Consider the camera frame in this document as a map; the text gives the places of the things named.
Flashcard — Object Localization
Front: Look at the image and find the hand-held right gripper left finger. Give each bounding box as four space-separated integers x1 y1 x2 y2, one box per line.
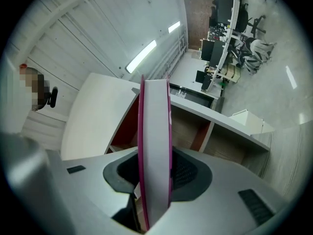
48 147 147 235

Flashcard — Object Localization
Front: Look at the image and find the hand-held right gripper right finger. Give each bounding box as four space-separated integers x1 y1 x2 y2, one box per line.
148 145 292 235

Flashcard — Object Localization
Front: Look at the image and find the grey wooden desk with shelves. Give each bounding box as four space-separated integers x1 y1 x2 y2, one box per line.
104 87 271 179

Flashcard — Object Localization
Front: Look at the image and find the magenta book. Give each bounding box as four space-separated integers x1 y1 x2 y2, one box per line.
137 74 173 231

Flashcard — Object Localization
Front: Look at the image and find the black computer monitor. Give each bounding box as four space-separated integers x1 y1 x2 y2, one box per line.
200 39 225 66

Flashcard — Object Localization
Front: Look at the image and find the long white office desk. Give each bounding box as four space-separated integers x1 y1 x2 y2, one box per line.
207 0 246 93

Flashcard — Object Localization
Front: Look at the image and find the white drawer cabinet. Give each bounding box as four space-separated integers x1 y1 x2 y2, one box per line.
228 109 272 135

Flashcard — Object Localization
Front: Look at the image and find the person's head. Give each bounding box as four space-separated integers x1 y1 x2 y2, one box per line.
23 67 51 112

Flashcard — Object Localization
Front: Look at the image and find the stack of cardboard boxes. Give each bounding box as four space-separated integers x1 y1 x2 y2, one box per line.
223 62 242 83

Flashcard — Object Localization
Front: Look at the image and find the grey mesh office chair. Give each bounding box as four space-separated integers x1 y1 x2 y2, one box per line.
240 53 264 75
244 36 277 59

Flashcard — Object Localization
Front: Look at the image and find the ceiling light strip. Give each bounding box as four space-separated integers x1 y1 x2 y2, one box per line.
167 21 181 34
125 39 157 74

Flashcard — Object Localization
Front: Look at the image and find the black office chair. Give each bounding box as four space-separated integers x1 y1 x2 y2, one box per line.
235 3 268 34

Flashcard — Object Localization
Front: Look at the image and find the black head camera mount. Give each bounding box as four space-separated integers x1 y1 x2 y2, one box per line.
47 86 59 109

